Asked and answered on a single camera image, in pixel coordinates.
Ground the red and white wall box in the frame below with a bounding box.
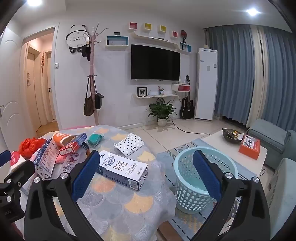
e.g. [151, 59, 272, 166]
[171, 83, 191, 93]

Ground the black bowl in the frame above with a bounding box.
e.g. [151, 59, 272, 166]
[222, 128, 245, 142]

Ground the blue box wall shelf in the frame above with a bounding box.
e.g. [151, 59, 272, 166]
[106, 35, 129, 47]

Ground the white polka dot pouch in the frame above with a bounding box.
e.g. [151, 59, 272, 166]
[114, 133, 145, 158]

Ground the black flat television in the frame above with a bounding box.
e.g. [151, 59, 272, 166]
[131, 44, 181, 81]

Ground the white room door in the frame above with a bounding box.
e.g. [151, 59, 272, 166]
[0, 27, 25, 152]

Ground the black shoulder bag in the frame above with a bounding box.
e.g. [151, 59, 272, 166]
[95, 92, 105, 110]

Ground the white curved lower shelf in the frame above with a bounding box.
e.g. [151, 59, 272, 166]
[132, 93, 178, 100]

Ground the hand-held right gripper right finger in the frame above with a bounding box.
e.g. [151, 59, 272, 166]
[190, 149, 270, 241]

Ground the black floor cable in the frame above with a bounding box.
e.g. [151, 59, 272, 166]
[171, 119, 210, 135]

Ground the pink coat rack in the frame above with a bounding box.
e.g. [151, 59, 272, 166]
[81, 22, 109, 126]

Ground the light blue plastic basket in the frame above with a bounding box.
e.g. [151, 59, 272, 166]
[174, 147, 239, 214]

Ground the panda wall clock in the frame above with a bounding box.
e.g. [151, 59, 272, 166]
[66, 24, 90, 54]

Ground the pink printed plastic bag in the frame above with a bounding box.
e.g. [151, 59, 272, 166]
[54, 142, 91, 174]

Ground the brown tote bag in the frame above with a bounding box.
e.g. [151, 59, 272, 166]
[83, 75, 95, 116]

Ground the blue and white carton box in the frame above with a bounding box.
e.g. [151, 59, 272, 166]
[33, 138, 59, 180]

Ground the potted green plant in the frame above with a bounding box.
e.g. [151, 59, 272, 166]
[148, 97, 176, 127]

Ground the grey-blue sofa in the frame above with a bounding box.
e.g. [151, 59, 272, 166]
[247, 118, 296, 239]

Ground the blue and red tiger box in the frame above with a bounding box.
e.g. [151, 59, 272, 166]
[59, 133, 87, 156]

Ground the patterned blue rug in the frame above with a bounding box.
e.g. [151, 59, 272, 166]
[156, 138, 263, 235]

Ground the green packet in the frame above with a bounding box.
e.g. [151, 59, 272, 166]
[87, 133, 104, 147]

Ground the blue curtain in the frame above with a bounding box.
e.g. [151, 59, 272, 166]
[205, 23, 296, 135]

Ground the white coffee table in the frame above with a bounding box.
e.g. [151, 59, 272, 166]
[203, 129, 268, 180]

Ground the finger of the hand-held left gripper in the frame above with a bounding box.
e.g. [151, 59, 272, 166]
[0, 150, 12, 168]
[3, 159, 35, 186]

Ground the white and blue milk carton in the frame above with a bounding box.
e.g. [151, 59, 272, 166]
[95, 150, 149, 191]

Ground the orange snack packet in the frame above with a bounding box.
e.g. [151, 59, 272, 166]
[52, 132, 78, 148]

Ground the beige hallway door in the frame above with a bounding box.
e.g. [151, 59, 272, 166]
[45, 49, 57, 121]

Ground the orange plastic bag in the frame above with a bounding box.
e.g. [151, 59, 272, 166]
[18, 137, 45, 158]

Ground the orange tissue box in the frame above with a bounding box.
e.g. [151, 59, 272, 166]
[239, 135, 261, 160]

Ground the scallop pattern tablecloth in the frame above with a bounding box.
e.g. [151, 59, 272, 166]
[20, 125, 177, 241]

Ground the white curved long shelf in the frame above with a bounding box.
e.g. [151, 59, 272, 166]
[134, 31, 193, 55]

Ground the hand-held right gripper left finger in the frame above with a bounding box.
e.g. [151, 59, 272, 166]
[24, 150, 100, 241]

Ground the black acoustic guitar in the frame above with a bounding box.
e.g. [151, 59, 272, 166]
[180, 75, 194, 119]

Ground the beige curtain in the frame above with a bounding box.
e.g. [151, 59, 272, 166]
[245, 24, 267, 128]

